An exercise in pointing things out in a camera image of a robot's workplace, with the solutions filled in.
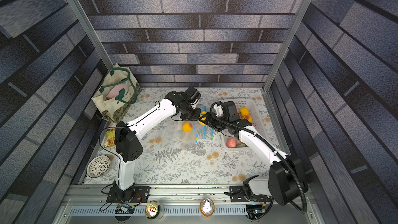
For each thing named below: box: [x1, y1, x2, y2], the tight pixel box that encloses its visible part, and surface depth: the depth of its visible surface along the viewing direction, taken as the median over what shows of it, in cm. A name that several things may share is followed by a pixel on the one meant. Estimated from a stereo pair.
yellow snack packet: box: [103, 127, 116, 148], surface depth 90 cm
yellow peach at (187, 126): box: [181, 121, 193, 133], surface depth 94 cm
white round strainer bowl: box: [86, 155, 111, 178], surface depth 82 cm
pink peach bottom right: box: [225, 137, 238, 148], surface depth 87 cm
